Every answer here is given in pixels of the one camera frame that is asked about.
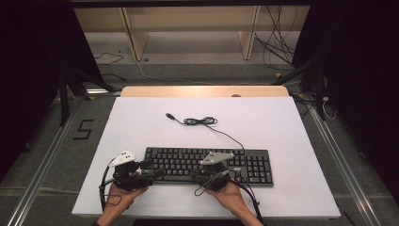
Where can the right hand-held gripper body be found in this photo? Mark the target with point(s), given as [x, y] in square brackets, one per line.
[218, 171]

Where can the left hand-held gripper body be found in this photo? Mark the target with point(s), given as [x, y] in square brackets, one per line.
[125, 180]

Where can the black keyboard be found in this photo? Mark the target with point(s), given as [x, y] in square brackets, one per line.
[178, 161]

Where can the person's left hand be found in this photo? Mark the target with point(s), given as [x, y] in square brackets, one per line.
[120, 199]

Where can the person's right hand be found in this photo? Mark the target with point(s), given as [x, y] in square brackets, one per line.
[230, 197]

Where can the white board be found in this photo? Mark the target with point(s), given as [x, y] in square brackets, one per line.
[257, 125]

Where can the short aluminium bar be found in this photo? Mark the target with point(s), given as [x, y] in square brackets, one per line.
[100, 91]

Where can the black tripod stand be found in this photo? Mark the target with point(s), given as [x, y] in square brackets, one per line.
[64, 100]

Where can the black metal stand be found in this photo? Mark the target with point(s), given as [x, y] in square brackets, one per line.
[319, 91]

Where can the black curtain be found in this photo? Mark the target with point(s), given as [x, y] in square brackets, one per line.
[31, 62]
[360, 62]

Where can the beige wooden desk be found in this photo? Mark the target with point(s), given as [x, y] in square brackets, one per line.
[188, 19]

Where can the long aluminium rail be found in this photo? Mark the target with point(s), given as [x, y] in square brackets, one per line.
[37, 175]
[347, 175]

